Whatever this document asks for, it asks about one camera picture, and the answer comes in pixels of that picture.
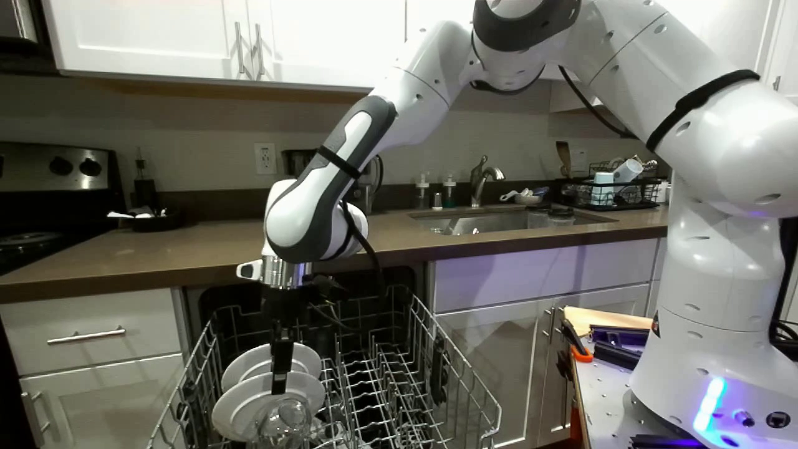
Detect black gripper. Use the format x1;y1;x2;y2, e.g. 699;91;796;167
260;284;311;400

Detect white dinner plate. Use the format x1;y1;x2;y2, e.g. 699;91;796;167
206;367;328;444
219;340;326;395

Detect dishwasher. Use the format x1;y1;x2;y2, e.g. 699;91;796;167
180;266;432;449

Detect clear drinking glass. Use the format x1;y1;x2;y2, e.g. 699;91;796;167
254;398;316;449

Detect white base cabinet door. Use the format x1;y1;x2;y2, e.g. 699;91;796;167
13;352;189;449

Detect black pan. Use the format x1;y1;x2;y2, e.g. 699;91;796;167
105;204;197;236

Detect white drawer front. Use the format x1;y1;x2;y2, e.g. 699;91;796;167
0;287;186;379

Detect black coffee maker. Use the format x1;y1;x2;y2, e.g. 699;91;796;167
280;146;325;183

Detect dark bottle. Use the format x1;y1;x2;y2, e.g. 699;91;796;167
130;151;163;212

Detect steel kitchen sink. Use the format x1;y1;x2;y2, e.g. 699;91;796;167
408;204;618;239

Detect white sink base cabinet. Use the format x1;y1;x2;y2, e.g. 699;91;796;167
426;236;669;449

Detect chrome faucet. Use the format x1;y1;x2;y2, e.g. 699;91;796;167
466;157;508;212

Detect black and steel stove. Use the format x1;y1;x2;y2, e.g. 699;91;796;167
0;141;130;278

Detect metal robot table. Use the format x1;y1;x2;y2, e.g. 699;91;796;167
572;357;798;449

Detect wooden board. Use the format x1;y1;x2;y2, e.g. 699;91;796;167
558;305;660;340

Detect black clamp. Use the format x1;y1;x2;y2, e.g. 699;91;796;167
588;324;655;369

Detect white upper cabinets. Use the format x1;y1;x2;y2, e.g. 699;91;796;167
39;0;412;96

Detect black dish drying rack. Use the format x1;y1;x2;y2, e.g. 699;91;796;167
554;156;669;212

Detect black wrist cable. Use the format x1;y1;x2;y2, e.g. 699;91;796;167
335;185;387;282

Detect wire dishwasher rack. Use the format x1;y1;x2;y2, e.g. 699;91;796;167
141;284;505;449

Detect silver drawer handle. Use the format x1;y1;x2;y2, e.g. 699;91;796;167
43;324;130;350

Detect white wall outlet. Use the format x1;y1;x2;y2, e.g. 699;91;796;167
252;141;280;178

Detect orange handled tool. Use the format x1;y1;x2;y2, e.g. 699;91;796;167
558;317;599;367

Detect silver cabinet handle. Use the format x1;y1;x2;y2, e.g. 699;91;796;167
230;17;252;82
249;17;274;82

